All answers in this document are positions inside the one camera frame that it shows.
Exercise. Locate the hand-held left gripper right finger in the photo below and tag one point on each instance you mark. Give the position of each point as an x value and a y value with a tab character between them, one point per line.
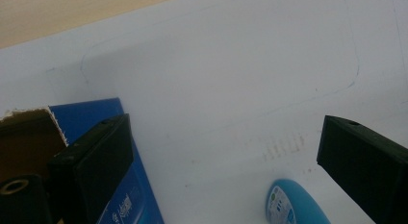
369	156

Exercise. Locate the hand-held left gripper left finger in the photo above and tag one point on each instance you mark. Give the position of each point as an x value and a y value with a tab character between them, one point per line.
93	163

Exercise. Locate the blue cardboard box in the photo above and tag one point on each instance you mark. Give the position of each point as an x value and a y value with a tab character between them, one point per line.
96	118

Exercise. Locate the blue plastic bottle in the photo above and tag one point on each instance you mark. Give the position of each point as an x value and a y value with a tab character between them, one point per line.
298	204

